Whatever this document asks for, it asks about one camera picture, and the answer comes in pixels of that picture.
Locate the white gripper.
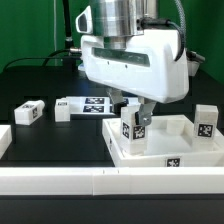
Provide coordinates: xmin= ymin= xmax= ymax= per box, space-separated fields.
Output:
xmin=81 ymin=29 xmax=189 ymax=126

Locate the white square tabletop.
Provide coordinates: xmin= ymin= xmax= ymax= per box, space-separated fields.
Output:
xmin=102 ymin=115 xmax=224 ymax=167

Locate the white U-shaped obstacle fence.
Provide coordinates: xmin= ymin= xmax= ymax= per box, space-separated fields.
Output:
xmin=0 ymin=124 xmax=224 ymax=196

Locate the white marker base plate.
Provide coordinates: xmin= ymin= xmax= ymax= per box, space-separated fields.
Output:
xmin=64 ymin=96 xmax=150 ymax=117

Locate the black cable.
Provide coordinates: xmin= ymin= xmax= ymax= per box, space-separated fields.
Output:
xmin=2 ymin=49 xmax=84 ymax=73

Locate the grey braided cable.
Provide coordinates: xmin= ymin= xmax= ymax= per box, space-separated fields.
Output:
xmin=173 ymin=0 xmax=188 ymax=61

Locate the black hose with metal fitting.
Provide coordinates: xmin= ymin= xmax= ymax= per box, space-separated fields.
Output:
xmin=62 ymin=0 xmax=85 ymax=56

